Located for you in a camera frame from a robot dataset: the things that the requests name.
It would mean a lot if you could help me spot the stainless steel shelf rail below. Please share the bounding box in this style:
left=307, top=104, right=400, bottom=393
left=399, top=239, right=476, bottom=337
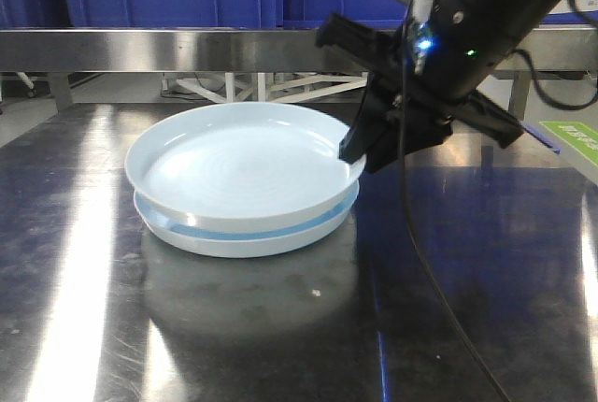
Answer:
left=0, top=27, right=598, bottom=75

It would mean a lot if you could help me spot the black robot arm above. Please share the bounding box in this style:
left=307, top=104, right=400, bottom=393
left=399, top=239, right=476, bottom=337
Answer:
left=316, top=0, right=575, bottom=173

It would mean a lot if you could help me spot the right steel shelf post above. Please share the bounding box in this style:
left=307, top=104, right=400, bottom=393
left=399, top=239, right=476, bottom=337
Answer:
left=507, top=71, right=532, bottom=121

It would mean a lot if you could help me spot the black cable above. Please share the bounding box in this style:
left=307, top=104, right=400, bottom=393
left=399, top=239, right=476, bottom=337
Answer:
left=399, top=60, right=511, bottom=402

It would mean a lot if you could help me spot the steel shelf post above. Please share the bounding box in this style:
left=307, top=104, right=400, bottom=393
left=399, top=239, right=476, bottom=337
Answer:
left=507, top=71, right=532, bottom=121
left=48, top=72, right=73, bottom=112

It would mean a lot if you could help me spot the light blue plate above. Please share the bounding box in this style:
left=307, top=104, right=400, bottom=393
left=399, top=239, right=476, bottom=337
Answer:
left=125, top=102, right=366, bottom=234
left=134, top=183, right=360, bottom=258

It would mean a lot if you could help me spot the blue table edge guard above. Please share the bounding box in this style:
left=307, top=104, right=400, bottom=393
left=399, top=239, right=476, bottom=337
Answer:
left=521, top=122, right=561, bottom=154

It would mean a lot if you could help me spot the green floor sign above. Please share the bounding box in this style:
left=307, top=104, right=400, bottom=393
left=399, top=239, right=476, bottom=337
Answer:
left=540, top=121, right=598, bottom=166

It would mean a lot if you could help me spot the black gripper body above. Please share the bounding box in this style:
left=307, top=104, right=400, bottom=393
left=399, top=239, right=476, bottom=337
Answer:
left=316, top=12, right=524, bottom=173

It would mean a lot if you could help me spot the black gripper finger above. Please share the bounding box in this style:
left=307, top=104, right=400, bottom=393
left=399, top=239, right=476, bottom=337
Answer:
left=338, top=79, right=392, bottom=163

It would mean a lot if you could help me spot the white metal frame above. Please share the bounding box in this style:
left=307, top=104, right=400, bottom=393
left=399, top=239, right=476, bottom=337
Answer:
left=161, top=72, right=366, bottom=104

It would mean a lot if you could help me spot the blue plastic bin right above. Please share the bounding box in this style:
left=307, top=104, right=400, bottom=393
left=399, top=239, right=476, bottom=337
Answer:
left=539, top=10, right=598, bottom=25

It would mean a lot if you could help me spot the left steel shelf post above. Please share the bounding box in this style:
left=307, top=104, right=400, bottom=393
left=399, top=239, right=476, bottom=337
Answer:
left=48, top=72, right=73, bottom=112

